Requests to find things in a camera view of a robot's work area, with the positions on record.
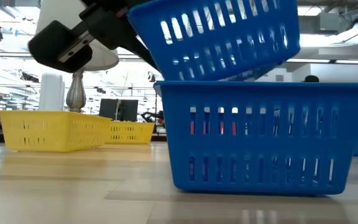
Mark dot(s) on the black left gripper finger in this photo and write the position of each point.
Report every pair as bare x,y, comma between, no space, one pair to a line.
141,51

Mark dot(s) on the yellow slotted plastic basket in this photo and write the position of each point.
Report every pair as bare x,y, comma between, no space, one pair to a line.
54,130
132,132

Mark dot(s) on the white tower appliance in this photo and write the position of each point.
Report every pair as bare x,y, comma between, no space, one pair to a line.
51,91

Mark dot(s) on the white shade silver table lamp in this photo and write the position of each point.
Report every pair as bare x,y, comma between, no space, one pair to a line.
76,93

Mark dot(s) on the black computer monitor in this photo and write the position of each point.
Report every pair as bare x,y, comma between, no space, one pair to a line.
126,109

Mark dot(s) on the person with cap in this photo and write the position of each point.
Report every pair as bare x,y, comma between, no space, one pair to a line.
311,79

